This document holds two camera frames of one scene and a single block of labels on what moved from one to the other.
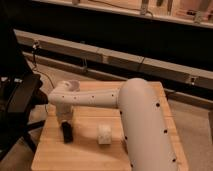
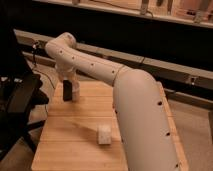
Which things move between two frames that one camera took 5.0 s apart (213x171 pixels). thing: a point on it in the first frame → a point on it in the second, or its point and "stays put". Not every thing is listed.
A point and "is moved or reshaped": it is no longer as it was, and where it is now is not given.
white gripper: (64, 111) → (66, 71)
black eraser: (67, 132) is moved or reshaped
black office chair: (20, 93) stays put
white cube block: (104, 134) stays put
